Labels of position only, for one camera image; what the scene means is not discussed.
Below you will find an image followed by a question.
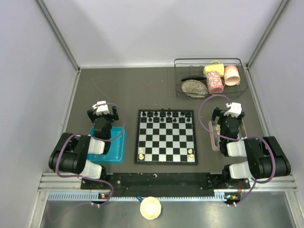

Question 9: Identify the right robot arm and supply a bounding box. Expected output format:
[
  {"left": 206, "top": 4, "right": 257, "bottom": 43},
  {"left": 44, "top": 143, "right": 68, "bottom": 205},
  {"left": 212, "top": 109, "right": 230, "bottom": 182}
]
[{"left": 209, "top": 107, "right": 291, "bottom": 188}]

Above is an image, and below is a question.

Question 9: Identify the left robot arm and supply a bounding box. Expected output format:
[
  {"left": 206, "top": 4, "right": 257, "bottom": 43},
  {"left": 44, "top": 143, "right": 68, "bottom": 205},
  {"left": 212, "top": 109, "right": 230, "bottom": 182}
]
[{"left": 48, "top": 102, "right": 119, "bottom": 188}]

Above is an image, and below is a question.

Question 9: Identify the black white chess board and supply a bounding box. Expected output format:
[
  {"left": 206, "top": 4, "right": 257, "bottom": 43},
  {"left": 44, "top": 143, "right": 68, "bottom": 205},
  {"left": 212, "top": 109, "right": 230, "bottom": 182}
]
[{"left": 134, "top": 109, "right": 198, "bottom": 165}]

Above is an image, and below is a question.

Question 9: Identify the pink plastic tray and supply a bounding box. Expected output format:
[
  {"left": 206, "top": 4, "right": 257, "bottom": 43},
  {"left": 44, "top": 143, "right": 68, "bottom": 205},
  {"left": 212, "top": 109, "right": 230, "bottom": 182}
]
[{"left": 209, "top": 121, "right": 247, "bottom": 151}]

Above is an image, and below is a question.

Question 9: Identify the blue plastic tray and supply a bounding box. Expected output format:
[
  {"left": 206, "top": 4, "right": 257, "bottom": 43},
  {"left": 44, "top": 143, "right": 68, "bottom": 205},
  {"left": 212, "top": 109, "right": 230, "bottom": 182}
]
[{"left": 87, "top": 130, "right": 125, "bottom": 164}]

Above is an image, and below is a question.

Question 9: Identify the pink patterned mug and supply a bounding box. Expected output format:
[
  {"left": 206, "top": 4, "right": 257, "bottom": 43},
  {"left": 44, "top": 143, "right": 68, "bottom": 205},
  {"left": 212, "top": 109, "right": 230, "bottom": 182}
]
[{"left": 206, "top": 71, "right": 224, "bottom": 94}]

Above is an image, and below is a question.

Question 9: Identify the light pink cup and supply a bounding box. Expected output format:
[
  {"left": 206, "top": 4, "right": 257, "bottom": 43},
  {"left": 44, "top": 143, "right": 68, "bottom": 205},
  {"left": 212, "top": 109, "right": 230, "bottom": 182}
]
[{"left": 224, "top": 66, "right": 240, "bottom": 86}]

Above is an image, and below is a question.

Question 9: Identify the speckled ceramic plate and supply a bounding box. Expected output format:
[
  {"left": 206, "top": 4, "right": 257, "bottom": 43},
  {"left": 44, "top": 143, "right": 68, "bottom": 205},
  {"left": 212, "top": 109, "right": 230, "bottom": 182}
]
[{"left": 181, "top": 80, "right": 208, "bottom": 98}]

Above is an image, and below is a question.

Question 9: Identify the yellow mug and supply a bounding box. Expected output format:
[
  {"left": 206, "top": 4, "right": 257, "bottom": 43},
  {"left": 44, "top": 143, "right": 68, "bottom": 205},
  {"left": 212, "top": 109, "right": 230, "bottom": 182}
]
[{"left": 203, "top": 60, "right": 225, "bottom": 77}]

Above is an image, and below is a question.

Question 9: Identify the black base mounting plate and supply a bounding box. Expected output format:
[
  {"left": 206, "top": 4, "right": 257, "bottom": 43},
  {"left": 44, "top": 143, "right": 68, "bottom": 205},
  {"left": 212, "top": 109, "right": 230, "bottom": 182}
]
[{"left": 80, "top": 172, "right": 251, "bottom": 190}]

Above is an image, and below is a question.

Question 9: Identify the cream white bowl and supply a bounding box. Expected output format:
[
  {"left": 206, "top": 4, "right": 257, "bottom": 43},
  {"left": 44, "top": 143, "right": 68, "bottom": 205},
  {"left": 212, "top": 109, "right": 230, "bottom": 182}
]
[{"left": 140, "top": 197, "right": 162, "bottom": 220}]

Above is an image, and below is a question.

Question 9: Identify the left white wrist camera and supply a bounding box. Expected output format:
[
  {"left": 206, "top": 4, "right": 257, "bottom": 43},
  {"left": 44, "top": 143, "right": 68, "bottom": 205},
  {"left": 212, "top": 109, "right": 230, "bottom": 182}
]
[{"left": 92, "top": 101, "right": 110, "bottom": 115}]

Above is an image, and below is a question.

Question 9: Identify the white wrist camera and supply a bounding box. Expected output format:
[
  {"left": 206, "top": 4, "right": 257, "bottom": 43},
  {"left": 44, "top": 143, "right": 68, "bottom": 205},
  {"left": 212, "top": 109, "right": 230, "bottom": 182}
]
[
  {"left": 92, "top": 101, "right": 110, "bottom": 115},
  {"left": 224, "top": 102, "right": 242, "bottom": 118}
]

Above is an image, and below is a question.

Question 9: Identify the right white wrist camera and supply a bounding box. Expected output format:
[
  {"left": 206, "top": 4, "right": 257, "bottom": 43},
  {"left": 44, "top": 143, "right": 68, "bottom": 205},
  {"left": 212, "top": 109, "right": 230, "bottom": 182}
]
[{"left": 224, "top": 102, "right": 242, "bottom": 118}]

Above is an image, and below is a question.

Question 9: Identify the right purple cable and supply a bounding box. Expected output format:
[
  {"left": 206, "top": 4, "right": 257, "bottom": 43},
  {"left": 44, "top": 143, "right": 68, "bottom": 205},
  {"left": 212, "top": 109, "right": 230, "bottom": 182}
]
[{"left": 199, "top": 94, "right": 276, "bottom": 206}]

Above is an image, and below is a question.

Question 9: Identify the black wire dish rack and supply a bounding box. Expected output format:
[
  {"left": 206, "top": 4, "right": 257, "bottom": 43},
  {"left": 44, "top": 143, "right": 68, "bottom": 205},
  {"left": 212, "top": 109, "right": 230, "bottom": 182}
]
[{"left": 174, "top": 57, "right": 247, "bottom": 98}]

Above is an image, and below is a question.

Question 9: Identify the grey cable duct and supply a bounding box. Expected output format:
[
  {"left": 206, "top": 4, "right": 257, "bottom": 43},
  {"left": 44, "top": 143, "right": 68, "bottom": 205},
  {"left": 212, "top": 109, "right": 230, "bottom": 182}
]
[{"left": 48, "top": 192, "right": 227, "bottom": 202}]

